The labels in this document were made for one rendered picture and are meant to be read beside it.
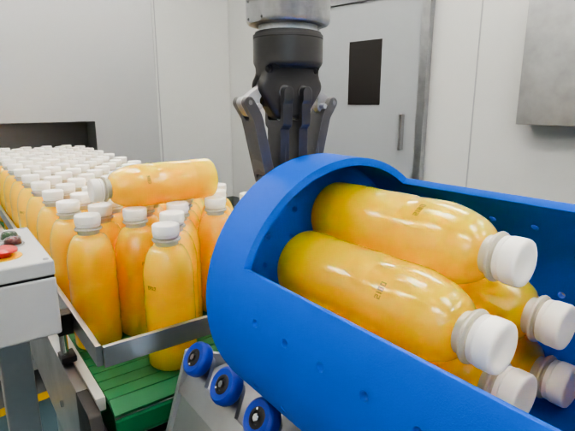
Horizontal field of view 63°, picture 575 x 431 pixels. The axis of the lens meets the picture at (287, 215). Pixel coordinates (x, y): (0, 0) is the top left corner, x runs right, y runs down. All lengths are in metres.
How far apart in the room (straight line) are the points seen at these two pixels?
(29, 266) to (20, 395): 0.23
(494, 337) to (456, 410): 0.08
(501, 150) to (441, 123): 0.53
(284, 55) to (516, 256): 0.28
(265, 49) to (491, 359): 0.35
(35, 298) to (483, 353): 0.51
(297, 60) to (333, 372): 0.30
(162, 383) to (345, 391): 0.43
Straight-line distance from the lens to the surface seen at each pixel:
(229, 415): 0.60
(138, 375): 0.76
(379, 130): 4.30
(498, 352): 0.36
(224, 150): 5.80
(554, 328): 0.44
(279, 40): 0.50
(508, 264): 0.39
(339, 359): 0.33
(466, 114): 3.95
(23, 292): 0.66
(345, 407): 0.34
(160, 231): 0.68
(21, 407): 0.81
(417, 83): 4.11
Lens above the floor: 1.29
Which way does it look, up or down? 13 degrees down
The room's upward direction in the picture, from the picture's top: straight up
